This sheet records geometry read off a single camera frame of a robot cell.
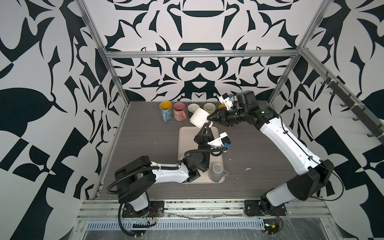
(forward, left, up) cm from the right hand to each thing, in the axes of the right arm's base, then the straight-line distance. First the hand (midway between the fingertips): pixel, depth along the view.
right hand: (210, 118), depth 69 cm
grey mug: (-17, -4, -23) cm, 28 cm away
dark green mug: (+26, +9, -21) cm, 34 cm away
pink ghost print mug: (+23, +17, -22) cm, 36 cm away
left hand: (-2, +3, -2) cm, 4 cm away
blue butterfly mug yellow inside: (+26, +26, -21) cm, 43 cm away
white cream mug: (+2, +5, -2) cm, 6 cm away
